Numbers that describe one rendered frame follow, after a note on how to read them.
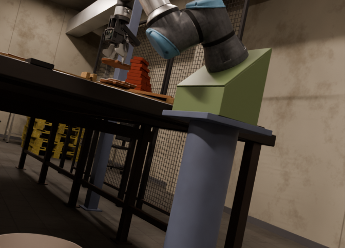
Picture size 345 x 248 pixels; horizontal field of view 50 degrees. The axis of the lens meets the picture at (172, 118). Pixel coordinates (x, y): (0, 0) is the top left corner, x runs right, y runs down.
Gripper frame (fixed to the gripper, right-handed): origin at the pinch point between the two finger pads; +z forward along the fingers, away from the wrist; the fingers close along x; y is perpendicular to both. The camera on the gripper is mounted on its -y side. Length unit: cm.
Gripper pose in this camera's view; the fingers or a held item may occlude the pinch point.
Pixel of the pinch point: (116, 63)
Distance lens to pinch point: 167.8
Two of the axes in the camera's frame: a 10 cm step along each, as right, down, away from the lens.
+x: 6.8, 0.9, -7.3
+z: -1.9, 9.8, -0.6
